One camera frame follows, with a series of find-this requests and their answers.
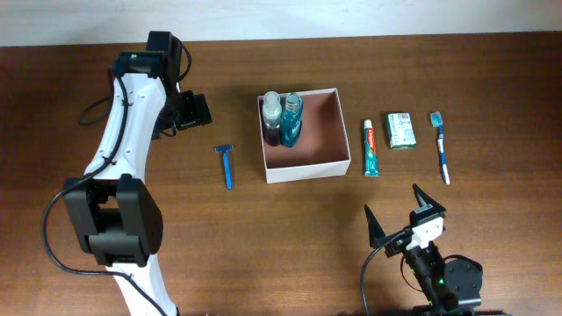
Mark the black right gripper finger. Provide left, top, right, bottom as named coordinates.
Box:
left=413, top=183, right=444, bottom=212
left=364, top=205, right=386, bottom=247

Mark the green white Dettol soap box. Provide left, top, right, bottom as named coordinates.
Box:
left=386, top=112, right=416, bottom=149

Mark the clear purple soap dispenser bottle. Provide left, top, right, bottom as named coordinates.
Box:
left=262, top=91, right=283, bottom=147

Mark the teal Listerine mouthwash bottle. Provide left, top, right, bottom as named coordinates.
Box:
left=281, top=93, right=303, bottom=147

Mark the pink cardboard box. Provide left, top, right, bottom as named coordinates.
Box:
left=262, top=88, right=351, bottom=183

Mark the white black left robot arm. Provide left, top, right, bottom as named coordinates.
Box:
left=62, top=31, right=213, bottom=315

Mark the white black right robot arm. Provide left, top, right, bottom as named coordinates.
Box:
left=360, top=184, right=483, bottom=315

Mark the blue disposable razor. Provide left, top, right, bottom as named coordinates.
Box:
left=215, top=145, right=233, bottom=190

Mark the Colgate toothpaste tube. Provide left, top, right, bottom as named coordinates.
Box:
left=364, top=119, right=379, bottom=177

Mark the blue white toothbrush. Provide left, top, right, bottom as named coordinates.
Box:
left=430, top=111, right=450, bottom=185

